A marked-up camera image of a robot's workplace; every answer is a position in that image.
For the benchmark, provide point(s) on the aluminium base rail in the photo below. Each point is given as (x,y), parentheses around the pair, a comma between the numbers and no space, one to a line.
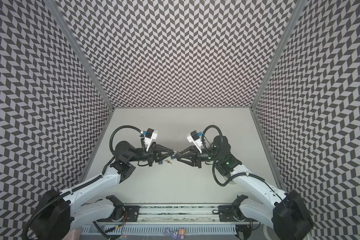
(179,214)

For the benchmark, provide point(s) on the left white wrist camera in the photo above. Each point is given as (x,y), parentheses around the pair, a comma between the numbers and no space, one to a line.
(147,137)

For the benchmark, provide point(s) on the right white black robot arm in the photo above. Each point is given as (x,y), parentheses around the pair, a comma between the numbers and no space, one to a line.
(285,213)

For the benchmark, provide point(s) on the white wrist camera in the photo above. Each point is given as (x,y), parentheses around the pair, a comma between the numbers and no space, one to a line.
(147,137)
(196,138)

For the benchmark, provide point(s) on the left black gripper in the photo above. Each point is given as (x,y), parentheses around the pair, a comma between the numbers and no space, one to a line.
(159,149)

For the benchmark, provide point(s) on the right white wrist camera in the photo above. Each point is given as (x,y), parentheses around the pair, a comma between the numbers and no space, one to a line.
(196,138)

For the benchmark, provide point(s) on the blue padlock with keys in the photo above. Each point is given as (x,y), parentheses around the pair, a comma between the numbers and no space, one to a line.
(165,161)

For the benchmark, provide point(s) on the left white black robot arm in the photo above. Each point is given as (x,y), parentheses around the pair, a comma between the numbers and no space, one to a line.
(58,213)

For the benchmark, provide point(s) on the purple toy figure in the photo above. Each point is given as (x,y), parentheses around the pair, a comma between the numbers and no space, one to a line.
(178,234)

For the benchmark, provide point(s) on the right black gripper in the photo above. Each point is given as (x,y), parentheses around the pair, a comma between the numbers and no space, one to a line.
(198,157)

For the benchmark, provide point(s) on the white slotted cable duct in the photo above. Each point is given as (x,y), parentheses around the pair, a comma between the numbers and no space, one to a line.
(190,230)

